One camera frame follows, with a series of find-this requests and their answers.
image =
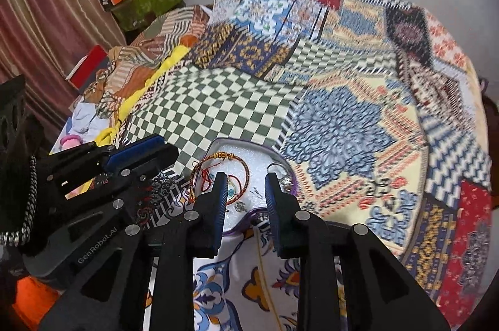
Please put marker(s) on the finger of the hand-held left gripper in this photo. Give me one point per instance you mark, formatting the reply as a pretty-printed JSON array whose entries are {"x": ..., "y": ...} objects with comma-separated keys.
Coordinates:
[
  {"x": 134, "y": 153},
  {"x": 156, "y": 164}
]

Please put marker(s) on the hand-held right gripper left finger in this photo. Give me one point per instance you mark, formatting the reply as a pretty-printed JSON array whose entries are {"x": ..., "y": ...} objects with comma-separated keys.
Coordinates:
[{"x": 221, "y": 202}]

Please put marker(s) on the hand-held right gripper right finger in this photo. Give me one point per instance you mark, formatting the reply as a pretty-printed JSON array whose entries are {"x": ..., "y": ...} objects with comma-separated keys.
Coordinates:
[{"x": 272, "y": 210}]

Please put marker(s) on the small silver pendant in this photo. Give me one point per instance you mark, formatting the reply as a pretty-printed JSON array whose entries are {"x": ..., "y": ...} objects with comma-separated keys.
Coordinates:
[{"x": 239, "y": 207}]

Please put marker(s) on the purple heart-shaped box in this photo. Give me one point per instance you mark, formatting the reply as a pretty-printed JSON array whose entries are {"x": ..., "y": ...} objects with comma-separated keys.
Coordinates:
[{"x": 249, "y": 167}]

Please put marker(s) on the white crumpled cloth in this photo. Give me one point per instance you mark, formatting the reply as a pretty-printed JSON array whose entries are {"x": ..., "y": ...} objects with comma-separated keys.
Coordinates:
[{"x": 87, "y": 118}]

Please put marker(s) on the pink toy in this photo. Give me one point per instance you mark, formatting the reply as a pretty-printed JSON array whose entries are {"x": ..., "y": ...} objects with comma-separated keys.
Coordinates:
[{"x": 72, "y": 141}]

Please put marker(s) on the yellow cloth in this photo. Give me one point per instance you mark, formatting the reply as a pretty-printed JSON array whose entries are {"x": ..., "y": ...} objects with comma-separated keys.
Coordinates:
[{"x": 163, "y": 69}]

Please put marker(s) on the orange cloth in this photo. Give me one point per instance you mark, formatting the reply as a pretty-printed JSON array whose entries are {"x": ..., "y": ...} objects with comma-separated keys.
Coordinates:
[{"x": 33, "y": 299}]

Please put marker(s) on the red and grey box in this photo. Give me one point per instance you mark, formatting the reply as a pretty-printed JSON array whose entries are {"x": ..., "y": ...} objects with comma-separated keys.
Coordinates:
[{"x": 91, "y": 66}]

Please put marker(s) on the colourful patchwork blanket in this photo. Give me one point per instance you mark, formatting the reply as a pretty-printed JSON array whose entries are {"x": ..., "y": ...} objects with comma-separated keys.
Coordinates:
[{"x": 343, "y": 128}]

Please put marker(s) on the orange striped blanket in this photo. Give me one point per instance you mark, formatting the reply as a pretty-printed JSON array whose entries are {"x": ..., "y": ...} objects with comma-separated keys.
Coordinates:
[{"x": 156, "y": 38}]

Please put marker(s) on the green cloth-covered cabinet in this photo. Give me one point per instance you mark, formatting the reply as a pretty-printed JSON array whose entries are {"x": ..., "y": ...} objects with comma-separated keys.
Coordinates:
[{"x": 148, "y": 5}]

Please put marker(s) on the striped brown curtain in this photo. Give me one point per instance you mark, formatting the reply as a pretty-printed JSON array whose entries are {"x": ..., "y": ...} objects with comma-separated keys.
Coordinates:
[{"x": 50, "y": 3}]

